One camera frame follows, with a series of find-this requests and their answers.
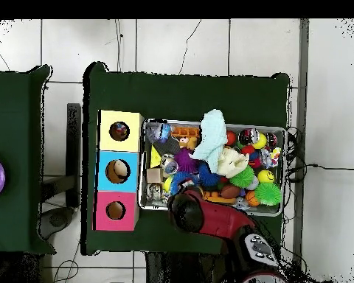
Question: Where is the blue spiky rubber ball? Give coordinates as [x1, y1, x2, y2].
[170, 171, 200, 195]
[198, 161, 223, 188]

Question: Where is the printed silver drink can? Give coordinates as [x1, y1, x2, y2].
[160, 154, 179, 175]

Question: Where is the orange plush toy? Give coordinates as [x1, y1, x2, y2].
[178, 136, 199, 150]

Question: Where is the mint green waffle cloth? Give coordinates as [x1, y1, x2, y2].
[191, 108, 229, 174]

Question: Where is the crushed bottle with blue label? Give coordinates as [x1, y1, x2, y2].
[145, 121, 172, 144]

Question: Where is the wooden box with three holes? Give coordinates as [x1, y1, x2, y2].
[93, 109, 145, 232]

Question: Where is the purple spiky monster toy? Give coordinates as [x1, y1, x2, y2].
[173, 147, 200, 173]

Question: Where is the green spiky rubber ball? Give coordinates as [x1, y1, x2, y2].
[229, 166, 256, 189]
[254, 182, 282, 207]

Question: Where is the cream waffle cloth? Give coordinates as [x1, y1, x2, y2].
[217, 146, 251, 179]

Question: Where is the tan round object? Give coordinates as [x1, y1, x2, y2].
[112, 160, 128, 178]

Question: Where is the dark green tablecloth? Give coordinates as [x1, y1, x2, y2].
[0, 64, 57, 256]
[80, 61, 291, 256]

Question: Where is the shallow wire mesh bin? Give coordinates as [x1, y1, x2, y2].
[136, 118, 287, 217]

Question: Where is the long black cable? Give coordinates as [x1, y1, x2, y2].
[287, 163, 354, 178]

